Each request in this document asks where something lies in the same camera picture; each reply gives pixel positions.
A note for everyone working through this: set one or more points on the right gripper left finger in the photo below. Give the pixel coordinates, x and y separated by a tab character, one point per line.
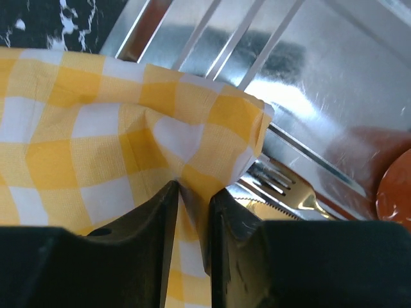
125	263

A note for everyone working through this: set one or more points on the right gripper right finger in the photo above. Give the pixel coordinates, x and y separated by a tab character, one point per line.
257	263

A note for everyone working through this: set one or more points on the black handled table knife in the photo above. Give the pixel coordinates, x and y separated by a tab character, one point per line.
264	210

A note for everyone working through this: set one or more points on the yellow checkered tablecloth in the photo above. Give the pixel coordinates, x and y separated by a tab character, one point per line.
87	138

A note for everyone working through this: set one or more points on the orange translucent cup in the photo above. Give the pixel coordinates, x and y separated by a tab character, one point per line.
393	192

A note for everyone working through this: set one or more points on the silver metal tray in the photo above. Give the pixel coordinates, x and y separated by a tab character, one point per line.
336	73

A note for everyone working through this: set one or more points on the silver fork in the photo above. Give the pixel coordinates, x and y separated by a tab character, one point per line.
277	184

